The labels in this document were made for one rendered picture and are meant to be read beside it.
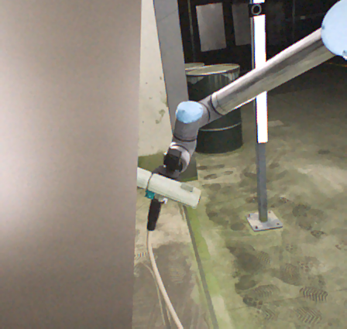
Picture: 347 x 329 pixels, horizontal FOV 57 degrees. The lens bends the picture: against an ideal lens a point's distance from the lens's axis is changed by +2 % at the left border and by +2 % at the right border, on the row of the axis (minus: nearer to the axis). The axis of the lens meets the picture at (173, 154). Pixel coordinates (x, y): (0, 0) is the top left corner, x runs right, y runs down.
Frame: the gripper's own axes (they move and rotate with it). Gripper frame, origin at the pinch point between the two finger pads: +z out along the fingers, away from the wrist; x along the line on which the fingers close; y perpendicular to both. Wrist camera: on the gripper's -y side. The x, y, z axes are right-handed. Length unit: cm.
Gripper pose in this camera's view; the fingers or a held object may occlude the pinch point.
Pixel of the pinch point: (157, 194)
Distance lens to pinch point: 94.2
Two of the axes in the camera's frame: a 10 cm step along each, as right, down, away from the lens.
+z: -2.8, 5.2, -8.1
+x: -9.3, -3.4, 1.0
